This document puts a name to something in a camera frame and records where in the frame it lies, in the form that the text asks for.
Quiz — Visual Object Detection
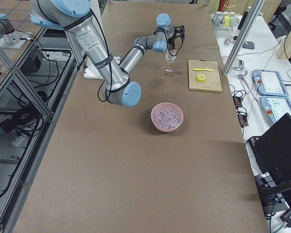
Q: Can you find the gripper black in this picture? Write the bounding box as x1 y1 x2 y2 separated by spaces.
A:
167 36 176 50

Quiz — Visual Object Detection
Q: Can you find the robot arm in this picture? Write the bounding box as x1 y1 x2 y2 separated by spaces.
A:
30 0 184 107
0 13 26 49

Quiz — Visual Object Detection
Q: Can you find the clear wine glass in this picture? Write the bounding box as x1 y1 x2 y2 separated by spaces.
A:
164 49 177 74

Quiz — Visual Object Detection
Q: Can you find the clear ice cubes pile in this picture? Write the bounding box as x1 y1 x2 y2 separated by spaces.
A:
152 107 182 129

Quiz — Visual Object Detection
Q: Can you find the yellow plastic knife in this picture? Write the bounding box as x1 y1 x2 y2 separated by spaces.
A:
193 68 215 72

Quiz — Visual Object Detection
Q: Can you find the lemon slice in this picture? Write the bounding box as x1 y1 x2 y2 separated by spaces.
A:
196 74 206 82

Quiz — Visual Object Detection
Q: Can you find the wooden cutting board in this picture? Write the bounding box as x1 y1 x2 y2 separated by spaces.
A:
188 60 222 92

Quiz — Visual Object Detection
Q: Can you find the cup rack with cups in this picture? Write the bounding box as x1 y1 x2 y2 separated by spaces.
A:
212 11 240 32

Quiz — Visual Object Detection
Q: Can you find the pink bowl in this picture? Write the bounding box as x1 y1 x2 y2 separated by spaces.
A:
151 102 184 133

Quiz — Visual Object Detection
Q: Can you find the black bottle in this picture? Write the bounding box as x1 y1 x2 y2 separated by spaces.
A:
237 6 251 30

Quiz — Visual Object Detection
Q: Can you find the metal rod tool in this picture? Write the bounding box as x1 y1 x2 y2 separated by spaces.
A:
238 69 274 126

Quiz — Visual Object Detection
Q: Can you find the grey cloth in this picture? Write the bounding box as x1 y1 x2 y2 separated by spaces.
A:
242 41 255 50

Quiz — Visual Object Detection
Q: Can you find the blue teach pendant far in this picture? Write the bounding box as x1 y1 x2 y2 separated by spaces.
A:
252 69 289 97

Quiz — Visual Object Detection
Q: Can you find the blue teach pendant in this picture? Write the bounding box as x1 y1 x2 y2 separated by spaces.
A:
252 69 289 97
260 96 291 123

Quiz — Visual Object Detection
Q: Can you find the blue teach pendant near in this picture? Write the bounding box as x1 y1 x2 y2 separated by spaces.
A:
260 96 291 123

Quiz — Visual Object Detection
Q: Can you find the black monitor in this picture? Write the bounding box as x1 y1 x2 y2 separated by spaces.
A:
248 113 291 209

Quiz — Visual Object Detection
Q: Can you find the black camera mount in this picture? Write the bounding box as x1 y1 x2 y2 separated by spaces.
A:
173 25 185 41

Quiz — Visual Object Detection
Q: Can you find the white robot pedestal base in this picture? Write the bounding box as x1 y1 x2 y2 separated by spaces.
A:
83 54 121 81

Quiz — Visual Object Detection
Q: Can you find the aluminium frame post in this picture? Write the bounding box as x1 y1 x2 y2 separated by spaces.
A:
222 0 265 76

